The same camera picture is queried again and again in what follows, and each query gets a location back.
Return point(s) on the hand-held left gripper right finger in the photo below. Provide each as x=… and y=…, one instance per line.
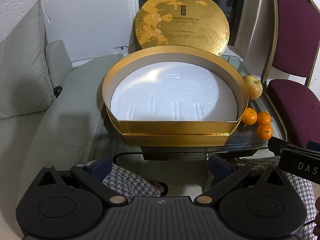
x=220, y=168

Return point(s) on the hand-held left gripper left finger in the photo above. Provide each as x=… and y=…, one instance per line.
x=101, y=168

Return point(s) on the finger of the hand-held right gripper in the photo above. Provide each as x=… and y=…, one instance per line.
x=314, y=146
x=278, y=143

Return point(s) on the small orange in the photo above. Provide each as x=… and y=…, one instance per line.
x=249, y=116
x=264, y=117
x=264, y=131

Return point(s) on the gold gift box base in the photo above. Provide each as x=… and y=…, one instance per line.
x=175, y=136

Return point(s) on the red yellow apple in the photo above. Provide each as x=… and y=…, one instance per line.
x=253, y=87

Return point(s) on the round gold box lid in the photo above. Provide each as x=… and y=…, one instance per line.
x=182, y=22

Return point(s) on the glass desktop table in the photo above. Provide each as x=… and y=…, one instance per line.
x=247, y=140

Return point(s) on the person's right leg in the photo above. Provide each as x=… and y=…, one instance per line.
x=300, y=190

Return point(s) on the person's leg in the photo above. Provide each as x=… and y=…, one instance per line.
x=125, y=182
x=300, y=190

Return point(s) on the person's left leg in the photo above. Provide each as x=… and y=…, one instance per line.
x=125, y=182

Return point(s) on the person's foot in slipper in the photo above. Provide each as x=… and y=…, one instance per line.
x=158, y=187

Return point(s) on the small black object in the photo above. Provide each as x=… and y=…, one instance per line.
x=57, y=90

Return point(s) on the white foam insert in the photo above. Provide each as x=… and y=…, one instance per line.
x=172, y=92

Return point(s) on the maroon padded chair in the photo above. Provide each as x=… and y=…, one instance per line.
x=297, y=42

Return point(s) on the small grey cushion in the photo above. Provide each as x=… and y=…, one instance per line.
x=58, y=57

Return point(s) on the grey pillow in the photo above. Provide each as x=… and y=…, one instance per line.
x=22, y=62

